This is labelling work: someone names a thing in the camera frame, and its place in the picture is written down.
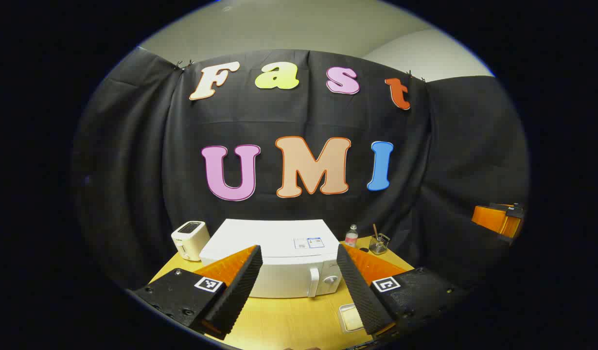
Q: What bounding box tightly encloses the white food tray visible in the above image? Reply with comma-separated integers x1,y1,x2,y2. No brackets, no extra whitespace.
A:
338,304,367,334

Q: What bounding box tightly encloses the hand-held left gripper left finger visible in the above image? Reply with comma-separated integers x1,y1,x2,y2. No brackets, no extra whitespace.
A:
131,245,263,341

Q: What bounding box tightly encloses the white microwave oven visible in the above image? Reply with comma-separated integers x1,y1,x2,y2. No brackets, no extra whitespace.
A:
199,219,342,298

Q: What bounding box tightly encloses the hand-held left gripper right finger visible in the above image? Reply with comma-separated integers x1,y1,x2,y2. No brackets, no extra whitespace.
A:
336,243,470,337

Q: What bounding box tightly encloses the black backdrop cloth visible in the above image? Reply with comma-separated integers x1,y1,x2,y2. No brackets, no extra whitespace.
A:
70,46,530,292

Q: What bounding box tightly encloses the wire mesh pen holder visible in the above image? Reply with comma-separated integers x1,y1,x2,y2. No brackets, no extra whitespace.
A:
369,233,390,255

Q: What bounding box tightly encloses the white toaster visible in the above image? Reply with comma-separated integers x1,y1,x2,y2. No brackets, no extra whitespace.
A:
171,221,211,262

